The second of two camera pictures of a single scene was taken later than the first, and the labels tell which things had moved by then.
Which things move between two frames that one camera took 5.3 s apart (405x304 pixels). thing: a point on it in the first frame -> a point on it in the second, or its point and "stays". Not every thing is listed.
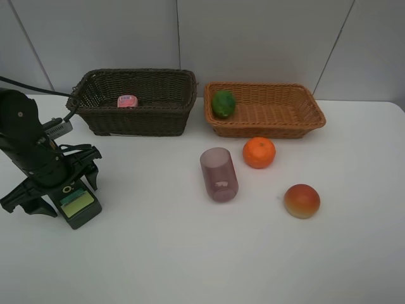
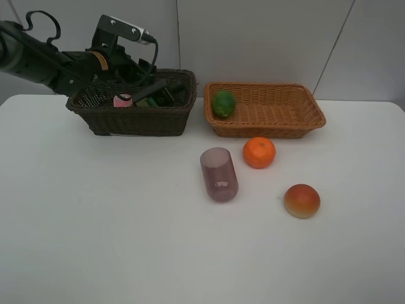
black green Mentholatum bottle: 77,203 -> 174,94
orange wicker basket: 264,110 stays
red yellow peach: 302,201 stays
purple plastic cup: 220,173 stays
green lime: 223,102 stays
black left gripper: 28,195 -> 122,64
